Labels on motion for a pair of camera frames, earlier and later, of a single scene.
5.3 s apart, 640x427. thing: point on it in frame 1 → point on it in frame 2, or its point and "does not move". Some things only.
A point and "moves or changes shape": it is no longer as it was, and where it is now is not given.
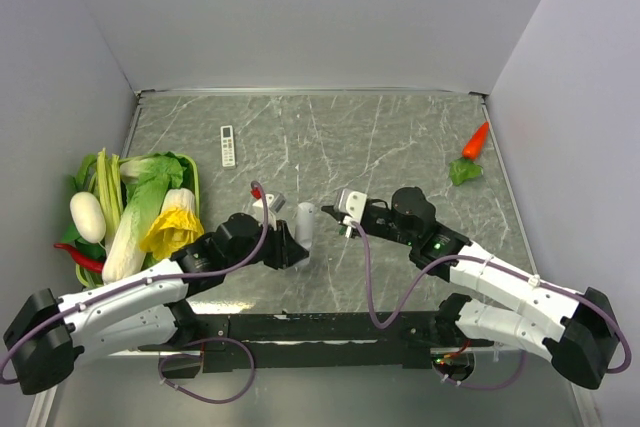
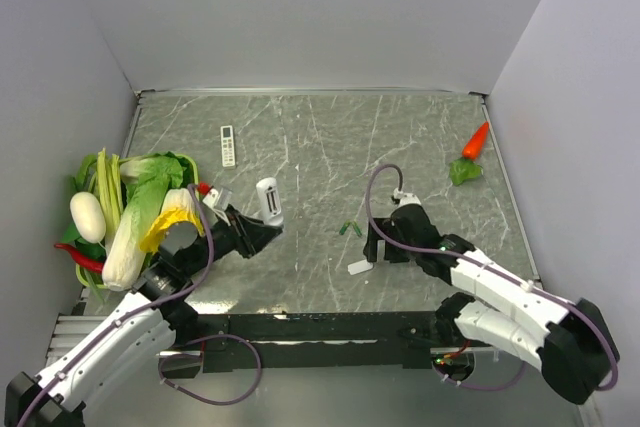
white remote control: x=305 y=224 moves or changes shape
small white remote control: x=227 y=146 does not move
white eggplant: x=88 y=216 does not move
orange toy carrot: x=475 y=144 does not move
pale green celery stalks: x=111 y=193 does not move
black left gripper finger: x=295 y=253 → x=258 y=237
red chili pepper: x=83 y=260 does not move
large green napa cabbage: x=148 y=179 does not move
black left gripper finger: x=286 y=231 → x=252 y=225
